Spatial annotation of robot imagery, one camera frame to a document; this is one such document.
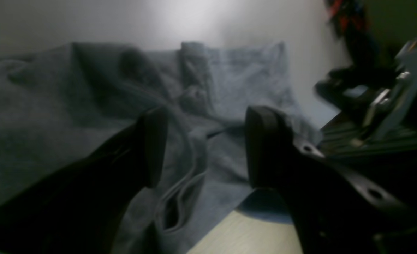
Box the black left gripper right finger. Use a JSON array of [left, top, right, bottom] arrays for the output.
[[244, 106, 417, 254]]

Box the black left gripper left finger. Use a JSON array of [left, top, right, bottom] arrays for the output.
[[0, 107, 168, 254]]

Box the grey T-shirt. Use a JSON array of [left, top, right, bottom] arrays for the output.
[[0, 42, 322, 254]]

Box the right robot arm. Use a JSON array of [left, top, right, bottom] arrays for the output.
[[315, 0, 417, 156]]

